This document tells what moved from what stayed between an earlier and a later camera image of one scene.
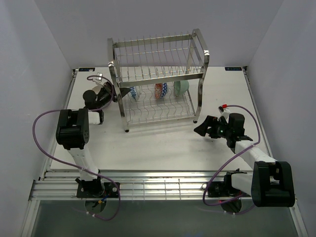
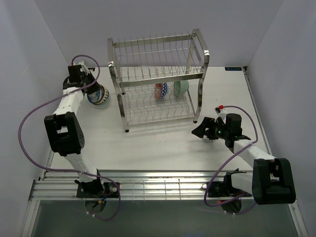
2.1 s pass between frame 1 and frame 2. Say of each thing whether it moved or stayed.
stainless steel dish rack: stayed
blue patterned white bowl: moved
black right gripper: stayed
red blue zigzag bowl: stayed
